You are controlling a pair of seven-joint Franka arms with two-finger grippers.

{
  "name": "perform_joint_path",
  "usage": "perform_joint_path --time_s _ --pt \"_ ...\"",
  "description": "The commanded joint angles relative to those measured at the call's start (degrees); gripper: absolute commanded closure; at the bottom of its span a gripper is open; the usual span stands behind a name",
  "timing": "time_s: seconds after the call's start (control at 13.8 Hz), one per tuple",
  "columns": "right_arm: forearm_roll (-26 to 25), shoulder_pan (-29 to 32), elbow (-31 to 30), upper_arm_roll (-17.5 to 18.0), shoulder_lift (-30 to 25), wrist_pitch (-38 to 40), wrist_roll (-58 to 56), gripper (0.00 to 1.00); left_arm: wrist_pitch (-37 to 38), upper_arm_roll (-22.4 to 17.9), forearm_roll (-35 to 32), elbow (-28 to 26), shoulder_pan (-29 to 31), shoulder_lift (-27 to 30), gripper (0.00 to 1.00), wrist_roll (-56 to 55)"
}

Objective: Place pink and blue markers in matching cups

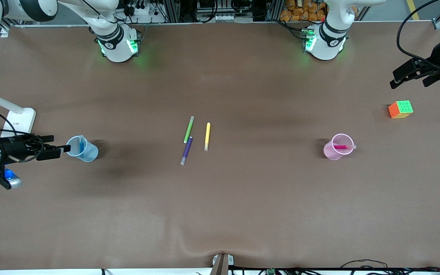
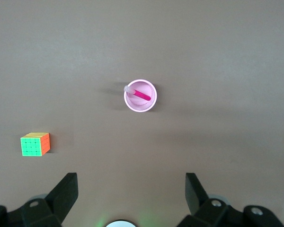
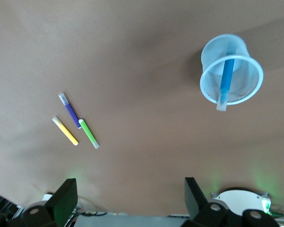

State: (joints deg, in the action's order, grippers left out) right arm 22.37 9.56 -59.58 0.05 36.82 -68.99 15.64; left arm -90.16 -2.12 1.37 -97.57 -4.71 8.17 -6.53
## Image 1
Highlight green marker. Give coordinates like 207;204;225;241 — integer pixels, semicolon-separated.
183;116;195;144

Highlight purple marker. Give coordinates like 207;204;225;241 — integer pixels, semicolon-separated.
180;136;193;165

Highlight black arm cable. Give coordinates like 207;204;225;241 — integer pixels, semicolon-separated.
396;0;440;71
0;105;45;163

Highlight colourful puzzle cube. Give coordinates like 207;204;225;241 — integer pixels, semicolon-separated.
388;100;414;119

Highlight orange netted items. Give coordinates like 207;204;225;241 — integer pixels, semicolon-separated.
280;0;326;22

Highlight white terminal block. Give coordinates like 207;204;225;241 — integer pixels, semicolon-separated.
204;13;236;22

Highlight pink mesh cup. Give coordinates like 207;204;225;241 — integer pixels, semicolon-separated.
323;133;354;160

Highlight light blue mesh cup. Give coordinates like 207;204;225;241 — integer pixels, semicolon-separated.
66;135;99;162

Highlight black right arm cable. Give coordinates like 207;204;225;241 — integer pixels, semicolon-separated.
0;105;45;163

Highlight white power strip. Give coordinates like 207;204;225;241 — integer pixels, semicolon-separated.
126;4;167;24

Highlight thin black cable loop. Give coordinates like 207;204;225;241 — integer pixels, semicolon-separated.
340;259;390;270

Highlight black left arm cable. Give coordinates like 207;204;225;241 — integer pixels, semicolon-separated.
396;0;440;71

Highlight white lamp stand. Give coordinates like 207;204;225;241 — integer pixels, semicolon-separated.
0;89;37;139

